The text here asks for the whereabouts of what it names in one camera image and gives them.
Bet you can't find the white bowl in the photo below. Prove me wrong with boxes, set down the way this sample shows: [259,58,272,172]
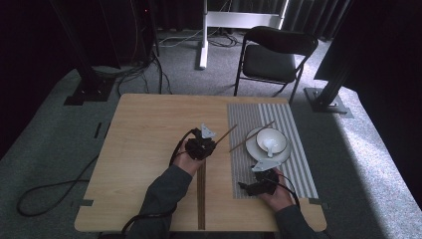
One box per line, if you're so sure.
[255,127,289,155]

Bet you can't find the black floor cable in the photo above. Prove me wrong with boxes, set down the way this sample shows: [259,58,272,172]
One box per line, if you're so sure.
[16,153,101,218]

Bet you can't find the brown wooden chopstick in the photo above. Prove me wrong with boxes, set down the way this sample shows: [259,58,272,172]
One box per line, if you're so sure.
[228,120,276,153]
[214,123,239,146]
[197,159,203,231]
[200,160,207,231]

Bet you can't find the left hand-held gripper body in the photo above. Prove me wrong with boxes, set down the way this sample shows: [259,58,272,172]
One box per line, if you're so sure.
[184,122,217,161]

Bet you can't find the bundle of black cables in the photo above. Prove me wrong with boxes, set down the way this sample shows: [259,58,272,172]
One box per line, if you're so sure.
[93,49,173,98]

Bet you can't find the dark grey curtain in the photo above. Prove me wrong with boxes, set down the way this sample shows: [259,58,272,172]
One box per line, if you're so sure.
[228,0,352,42]

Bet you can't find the black folding chair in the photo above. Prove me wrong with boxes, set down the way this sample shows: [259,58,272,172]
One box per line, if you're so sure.
[233,25,319,105]

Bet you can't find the white desk frame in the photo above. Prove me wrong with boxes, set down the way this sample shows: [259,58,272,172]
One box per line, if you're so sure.
[198,0,291,71]

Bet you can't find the white ceramic spoon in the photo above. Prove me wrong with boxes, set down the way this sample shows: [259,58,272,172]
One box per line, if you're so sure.
[262,137,280,158]

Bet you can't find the person's right hand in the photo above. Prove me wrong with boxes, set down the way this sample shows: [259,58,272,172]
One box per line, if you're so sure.
[259,167,295,213]

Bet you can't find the cables under white desk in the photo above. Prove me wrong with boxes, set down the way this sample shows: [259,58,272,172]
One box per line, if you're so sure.
[158,28,244,50]

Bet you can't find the dark computer cabinet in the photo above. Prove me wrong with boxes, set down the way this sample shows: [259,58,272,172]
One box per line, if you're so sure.
[99,0,159,68]

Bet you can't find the black metal stand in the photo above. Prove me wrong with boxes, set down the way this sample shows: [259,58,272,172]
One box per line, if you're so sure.
[304,56,354,118]
[49,0,115,107]

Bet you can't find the grey striped placemat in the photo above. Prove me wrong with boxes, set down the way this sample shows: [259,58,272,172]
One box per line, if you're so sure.
[226,103,319,200]

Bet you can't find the person's left hand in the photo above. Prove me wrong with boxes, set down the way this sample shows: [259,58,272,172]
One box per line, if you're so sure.
[172,138,205,177]

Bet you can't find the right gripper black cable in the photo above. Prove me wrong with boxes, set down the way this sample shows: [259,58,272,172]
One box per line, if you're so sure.
[275,172,302,212]

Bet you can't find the white plate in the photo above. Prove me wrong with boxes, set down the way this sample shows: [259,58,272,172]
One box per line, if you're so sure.
[245,126,293,166]

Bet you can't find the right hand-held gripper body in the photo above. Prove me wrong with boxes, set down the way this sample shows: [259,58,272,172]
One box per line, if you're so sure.
[247,158,283,197]

